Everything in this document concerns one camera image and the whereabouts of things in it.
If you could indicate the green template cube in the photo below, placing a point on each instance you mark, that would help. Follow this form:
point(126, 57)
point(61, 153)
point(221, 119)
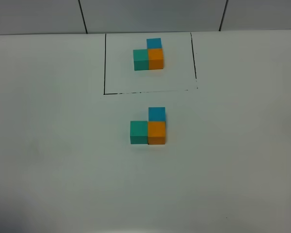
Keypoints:
point(140, 59)

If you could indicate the orange template cube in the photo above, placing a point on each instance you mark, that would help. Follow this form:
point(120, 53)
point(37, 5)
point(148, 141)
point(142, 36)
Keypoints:
point(156, 59)

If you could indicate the blue template cube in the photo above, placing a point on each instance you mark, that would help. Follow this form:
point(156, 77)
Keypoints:
point(154, 43)

